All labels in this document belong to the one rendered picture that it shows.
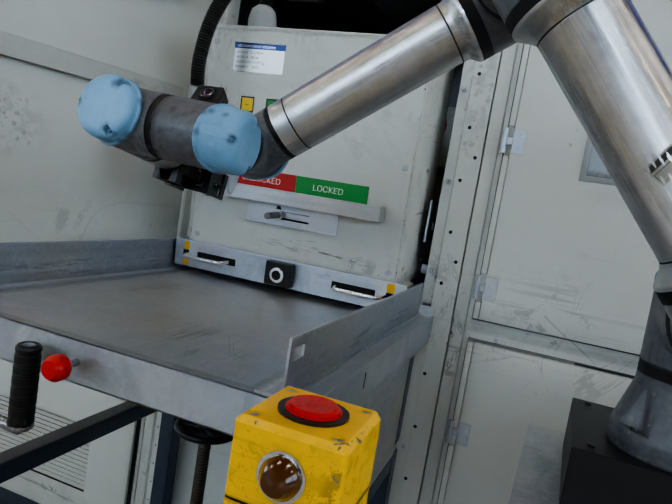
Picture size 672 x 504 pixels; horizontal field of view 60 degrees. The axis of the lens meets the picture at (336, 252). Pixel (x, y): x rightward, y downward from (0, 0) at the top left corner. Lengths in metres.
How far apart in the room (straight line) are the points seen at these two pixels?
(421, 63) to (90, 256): 0.72
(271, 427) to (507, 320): 0.89
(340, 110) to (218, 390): 0.36
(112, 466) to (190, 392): 1.06
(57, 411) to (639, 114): 1.60
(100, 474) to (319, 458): 1.42
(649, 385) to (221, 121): 0.55
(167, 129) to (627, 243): 0.87
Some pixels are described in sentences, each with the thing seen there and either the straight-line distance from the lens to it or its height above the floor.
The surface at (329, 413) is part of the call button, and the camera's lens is 0.40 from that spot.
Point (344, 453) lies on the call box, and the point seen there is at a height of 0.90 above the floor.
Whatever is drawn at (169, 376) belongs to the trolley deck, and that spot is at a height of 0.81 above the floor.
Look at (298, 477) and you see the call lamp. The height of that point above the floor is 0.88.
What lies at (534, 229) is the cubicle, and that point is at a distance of 1.22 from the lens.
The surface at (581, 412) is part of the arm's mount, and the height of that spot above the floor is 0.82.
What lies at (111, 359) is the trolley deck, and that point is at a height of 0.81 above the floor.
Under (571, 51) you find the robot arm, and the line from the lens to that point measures 0.59.
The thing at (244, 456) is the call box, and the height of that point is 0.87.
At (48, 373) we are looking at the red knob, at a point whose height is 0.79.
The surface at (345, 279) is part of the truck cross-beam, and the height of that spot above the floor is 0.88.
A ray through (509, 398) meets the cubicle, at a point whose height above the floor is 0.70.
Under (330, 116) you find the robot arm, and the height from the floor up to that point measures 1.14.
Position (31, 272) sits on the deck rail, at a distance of 1.09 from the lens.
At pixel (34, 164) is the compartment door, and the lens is 1.30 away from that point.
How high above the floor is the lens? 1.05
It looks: 6 degrees down
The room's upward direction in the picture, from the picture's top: 9 degrees clockwise
